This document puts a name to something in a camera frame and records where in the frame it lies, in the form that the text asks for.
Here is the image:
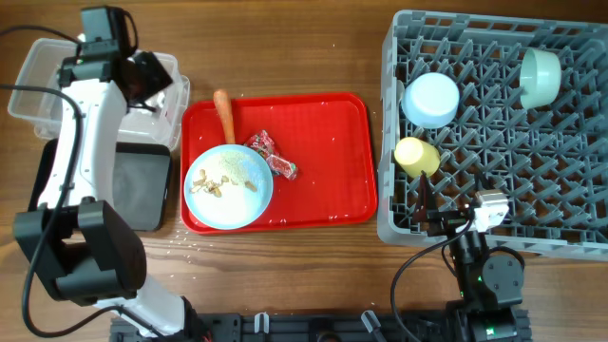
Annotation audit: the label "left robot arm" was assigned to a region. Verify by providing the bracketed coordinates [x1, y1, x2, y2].
[13, 6, 210, 341]

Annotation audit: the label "peanut shell scraps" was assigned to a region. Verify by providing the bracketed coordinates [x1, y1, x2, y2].
[189, 168, 257, 198]

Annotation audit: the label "light blue bowl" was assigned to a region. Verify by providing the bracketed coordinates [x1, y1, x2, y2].
[401, 72, 460, 129]

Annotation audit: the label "clear plastic bin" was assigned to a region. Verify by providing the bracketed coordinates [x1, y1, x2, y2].
[8, 38, 190, 150]

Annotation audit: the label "yellow plastic cup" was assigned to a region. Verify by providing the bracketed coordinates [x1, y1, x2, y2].
[393, 137, 440, 178]

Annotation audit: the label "red candy wrapper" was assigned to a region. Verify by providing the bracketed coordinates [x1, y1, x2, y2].
[244, 129, 297, 181]

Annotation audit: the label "orange carrot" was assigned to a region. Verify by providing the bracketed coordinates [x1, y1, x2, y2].
[213, 89, 236, 144]

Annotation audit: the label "grey dishwasher rack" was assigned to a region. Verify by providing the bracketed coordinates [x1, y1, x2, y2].
[377, 9, 607, 261]

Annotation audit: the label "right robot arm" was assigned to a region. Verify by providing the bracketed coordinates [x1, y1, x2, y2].
[413, 174, 525, 341]

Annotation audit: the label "black rectangular tray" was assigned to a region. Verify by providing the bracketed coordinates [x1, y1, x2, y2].
[14, 138, 171, 238]

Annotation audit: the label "red serving tray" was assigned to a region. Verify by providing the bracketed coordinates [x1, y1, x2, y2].
[180, 90, 380, 235]

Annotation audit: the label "light blue plate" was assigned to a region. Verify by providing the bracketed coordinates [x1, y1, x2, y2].
[182, 144, 274, 231]

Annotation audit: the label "mint green bowl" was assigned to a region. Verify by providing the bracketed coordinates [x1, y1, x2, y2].
[519, 48, 561, 109]

